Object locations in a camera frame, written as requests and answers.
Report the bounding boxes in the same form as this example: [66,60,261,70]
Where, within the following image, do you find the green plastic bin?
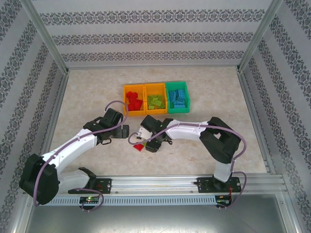
[165,81,190,114]

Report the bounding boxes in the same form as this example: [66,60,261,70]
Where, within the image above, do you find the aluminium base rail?
[23,176,289,195]

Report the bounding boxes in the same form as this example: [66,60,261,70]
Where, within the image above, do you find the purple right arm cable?
[128,122,248,209]

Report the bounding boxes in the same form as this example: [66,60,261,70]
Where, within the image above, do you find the grey slotted cable duct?
[33,195,217,206]

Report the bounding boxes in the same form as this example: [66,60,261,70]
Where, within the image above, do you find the aluminium side rail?
[237,69,276,175]
[33,71,70,177]

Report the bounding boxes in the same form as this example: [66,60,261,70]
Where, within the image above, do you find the grey metal panel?
[24,205,298,233]

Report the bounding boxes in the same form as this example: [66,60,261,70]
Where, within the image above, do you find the aluminium cross rail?
[65,63,241,71]

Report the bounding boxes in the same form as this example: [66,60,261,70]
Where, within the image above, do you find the small circuit board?
[79,196,100,204]
[216,195,233,205]

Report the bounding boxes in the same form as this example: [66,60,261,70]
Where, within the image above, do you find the aluminium frame post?
[237,0,285,73]
[19,0,70,75]

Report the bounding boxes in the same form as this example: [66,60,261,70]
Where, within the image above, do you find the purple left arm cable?
[34,100,129,213]

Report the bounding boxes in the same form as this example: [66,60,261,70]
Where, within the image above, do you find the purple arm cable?
[34,100,129,213]
[128,122,248,209]

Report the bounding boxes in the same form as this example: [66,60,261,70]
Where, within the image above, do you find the orange plastic bin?
[145,83,168,115]
[123,83,146,117]

